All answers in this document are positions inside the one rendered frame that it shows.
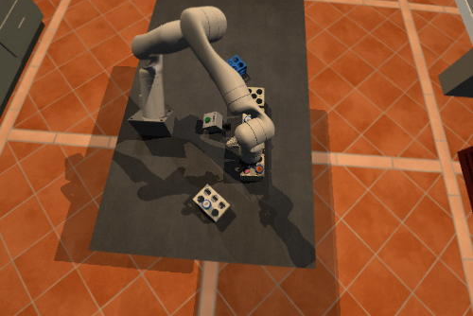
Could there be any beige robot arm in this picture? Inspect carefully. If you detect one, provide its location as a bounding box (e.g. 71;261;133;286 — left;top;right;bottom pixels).
131;7;274;164

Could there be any blue tube rack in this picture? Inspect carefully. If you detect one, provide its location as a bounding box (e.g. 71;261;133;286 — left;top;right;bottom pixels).
227;55;247;76

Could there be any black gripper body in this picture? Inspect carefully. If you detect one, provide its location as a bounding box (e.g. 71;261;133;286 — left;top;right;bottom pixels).
238;155;260;167

